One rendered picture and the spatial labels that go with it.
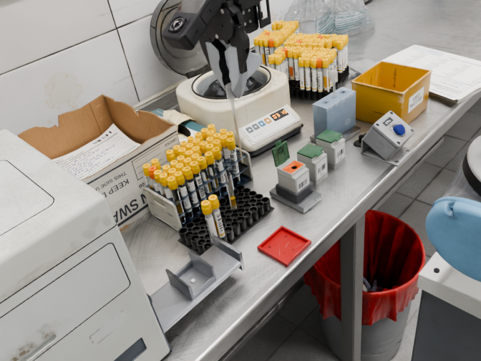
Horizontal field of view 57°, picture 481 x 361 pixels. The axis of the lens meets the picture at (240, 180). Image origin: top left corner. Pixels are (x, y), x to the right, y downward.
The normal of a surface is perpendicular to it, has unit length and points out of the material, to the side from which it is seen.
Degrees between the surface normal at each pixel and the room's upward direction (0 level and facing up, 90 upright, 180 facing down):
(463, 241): 97
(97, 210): 90
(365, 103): 90
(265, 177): 0
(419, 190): 0
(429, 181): 0
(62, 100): 90
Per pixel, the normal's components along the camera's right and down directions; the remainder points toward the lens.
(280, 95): 0.59, 0.41
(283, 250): -0.14, -0.79
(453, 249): -0.69, 0.59
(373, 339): 0.05, 0.65
